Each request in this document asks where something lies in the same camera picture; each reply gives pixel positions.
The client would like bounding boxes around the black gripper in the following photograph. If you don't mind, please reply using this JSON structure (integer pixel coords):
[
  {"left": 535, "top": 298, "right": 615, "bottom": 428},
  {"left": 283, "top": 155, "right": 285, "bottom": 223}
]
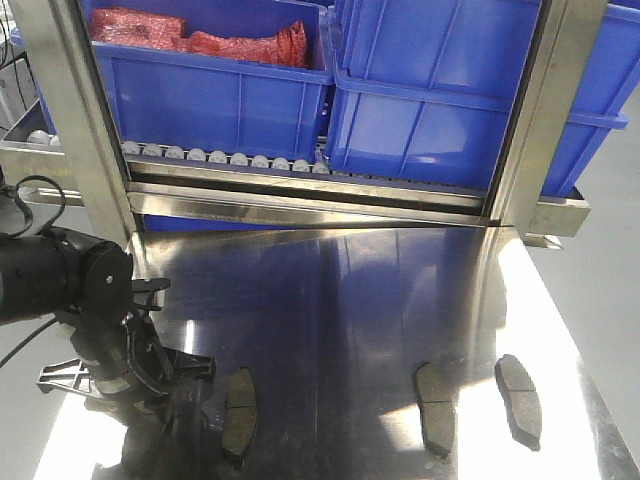
[{"left": 37, "top": 278, "right": 219, "bottom": 479}]

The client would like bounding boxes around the brake pad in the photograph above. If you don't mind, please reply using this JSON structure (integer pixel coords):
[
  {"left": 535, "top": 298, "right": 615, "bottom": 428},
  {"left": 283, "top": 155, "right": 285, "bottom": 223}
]
[
  {"left": 494, "top": 354, "right": 542, "bottom": 451},
  {"left": 414, "top": 363, "right": 456, "bottom": 458},
  {"left": 221, "top": 367, "right": 258, "bottom": 459}
]

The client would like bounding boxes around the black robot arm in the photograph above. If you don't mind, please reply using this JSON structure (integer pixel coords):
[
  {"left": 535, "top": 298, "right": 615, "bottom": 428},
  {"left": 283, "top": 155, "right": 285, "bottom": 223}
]
[{"left": 1, "top": 227, "right": 215, "bottom": 479}]

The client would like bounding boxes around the white roller conveyor track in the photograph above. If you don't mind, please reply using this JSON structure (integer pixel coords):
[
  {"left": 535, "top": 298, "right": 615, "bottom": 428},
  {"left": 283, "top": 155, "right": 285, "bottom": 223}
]
[{"left": 25, "top": 128, "right": 487, "bottom": 197}]

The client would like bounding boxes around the left blue plastic bin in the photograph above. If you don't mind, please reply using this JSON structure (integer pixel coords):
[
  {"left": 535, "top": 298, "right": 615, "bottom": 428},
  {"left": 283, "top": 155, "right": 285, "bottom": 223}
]
[{"left": 93, "top": 1, "right": 333, "bottom": 161}]

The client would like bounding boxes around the blue plastic bin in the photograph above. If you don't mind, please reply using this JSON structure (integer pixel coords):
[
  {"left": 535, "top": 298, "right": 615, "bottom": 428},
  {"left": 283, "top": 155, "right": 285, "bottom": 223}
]
[
  {"left": 326, "top": 1, "right": 540, "bottom": 190},
  {"left": 93, "top": 1, "right": 333, "bottom": 161}
]

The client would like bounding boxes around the red bubble wrap bag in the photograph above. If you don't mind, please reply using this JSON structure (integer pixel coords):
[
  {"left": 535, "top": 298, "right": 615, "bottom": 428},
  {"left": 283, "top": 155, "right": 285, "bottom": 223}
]
[{"left": 90, "top": 6, "right": 309, "bottom": 68}]

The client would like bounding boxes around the right blue plastic bin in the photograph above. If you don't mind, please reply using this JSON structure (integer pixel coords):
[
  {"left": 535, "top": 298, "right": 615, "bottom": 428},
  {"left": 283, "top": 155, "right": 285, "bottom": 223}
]
[{"left": 326, "top": 1, "right": 540, "bottom": 190}]

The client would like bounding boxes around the far right blue bin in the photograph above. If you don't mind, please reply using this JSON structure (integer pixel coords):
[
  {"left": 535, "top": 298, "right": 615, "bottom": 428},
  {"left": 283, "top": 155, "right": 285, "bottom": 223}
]
[{"left": 541, "top": 1, "right": 639, "bottom": 198}]

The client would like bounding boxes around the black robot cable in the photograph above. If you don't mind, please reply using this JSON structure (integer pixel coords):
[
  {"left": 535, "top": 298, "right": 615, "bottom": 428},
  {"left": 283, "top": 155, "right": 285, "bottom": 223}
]
[{"left": 0, "top": 174, "right": 66, "bottom": 369}]

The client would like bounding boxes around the stainless steel rack frame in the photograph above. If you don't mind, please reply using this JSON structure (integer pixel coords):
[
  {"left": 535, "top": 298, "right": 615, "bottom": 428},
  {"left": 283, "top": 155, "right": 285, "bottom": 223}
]
[{"left": 11, "top": 1, "right": 607, "bottom": 258}]

